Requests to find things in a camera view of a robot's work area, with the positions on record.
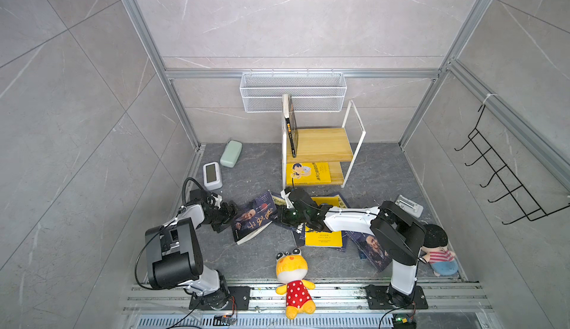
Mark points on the black wire hook rack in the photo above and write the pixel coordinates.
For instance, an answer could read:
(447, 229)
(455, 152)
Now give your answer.
(501, 173)

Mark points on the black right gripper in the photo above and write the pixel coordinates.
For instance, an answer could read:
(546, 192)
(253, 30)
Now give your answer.
(283, 215)

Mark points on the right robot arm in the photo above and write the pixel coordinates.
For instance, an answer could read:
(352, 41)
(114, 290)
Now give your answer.
(397, 232)

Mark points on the white digital clock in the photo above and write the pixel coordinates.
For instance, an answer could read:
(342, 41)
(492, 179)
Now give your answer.
(212, 176)

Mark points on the mint green case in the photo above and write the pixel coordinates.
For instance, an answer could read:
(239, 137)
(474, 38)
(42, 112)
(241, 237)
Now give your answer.
(231, 154)

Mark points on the black-haired doll plush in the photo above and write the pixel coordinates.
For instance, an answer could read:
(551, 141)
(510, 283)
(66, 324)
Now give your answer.
(436, 252)

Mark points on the yellow cartoon book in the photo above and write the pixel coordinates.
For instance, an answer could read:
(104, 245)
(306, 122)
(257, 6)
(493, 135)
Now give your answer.
(324, 239)

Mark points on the white wooden two-tier shelf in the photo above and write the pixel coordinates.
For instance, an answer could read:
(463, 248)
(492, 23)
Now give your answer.
(330, 145)

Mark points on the navy book with yellow label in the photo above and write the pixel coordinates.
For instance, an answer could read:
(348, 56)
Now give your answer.
(280, 205)

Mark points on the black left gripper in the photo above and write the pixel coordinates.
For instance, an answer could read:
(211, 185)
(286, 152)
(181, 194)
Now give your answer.
(227, 215)

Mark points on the yellow frog plush toy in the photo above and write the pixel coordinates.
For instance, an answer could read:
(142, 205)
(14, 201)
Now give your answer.
(291, 269)

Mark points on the yellow book on lower shelf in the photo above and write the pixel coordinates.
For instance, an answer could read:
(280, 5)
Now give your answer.
(308, 174)

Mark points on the white wire mesh basket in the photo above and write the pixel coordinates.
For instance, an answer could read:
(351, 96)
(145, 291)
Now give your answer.
(309, 91)

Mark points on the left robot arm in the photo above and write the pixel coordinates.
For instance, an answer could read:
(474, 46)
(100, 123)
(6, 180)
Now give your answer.
(172, 251)

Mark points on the black upright book on shelf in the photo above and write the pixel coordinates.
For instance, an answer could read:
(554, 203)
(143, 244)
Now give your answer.
(290, 123)

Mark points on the white metal phone stand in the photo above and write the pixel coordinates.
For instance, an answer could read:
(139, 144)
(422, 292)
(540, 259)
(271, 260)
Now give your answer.
(409, 206)

